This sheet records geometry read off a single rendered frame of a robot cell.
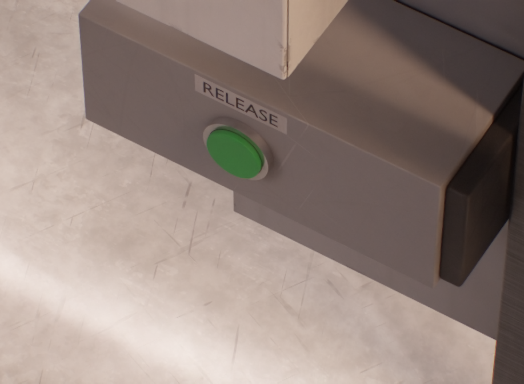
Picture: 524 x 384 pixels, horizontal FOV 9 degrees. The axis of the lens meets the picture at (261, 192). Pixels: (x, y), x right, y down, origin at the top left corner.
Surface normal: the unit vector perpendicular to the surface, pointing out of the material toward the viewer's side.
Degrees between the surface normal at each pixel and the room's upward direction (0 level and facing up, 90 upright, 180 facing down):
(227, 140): 90
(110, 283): 0
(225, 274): 0
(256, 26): 90
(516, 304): 90
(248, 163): 90
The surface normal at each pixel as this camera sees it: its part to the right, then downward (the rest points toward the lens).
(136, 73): -0.52, 0.68
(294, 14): 0.85, 0.42
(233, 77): 0.00, -0.60
